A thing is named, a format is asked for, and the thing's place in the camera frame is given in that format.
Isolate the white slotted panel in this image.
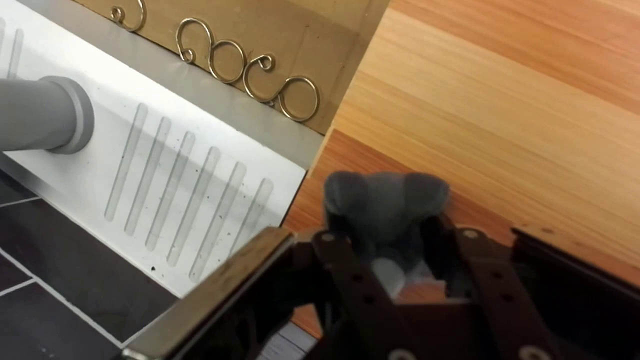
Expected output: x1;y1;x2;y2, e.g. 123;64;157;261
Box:
0;0;307;299

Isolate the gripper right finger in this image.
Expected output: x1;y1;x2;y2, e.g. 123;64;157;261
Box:
434;215;640;360

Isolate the brass s-shaped hook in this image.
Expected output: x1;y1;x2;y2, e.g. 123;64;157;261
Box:
175;18;247;85
242;53;321;123
110;0;148;33

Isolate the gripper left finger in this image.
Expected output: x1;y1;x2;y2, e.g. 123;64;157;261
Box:
120;226;416;360

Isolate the grey plastic pipe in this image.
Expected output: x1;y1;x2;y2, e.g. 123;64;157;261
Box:
0;75;96;155

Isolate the grey teddy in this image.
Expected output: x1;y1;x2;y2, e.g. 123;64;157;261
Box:
322;171;451;303

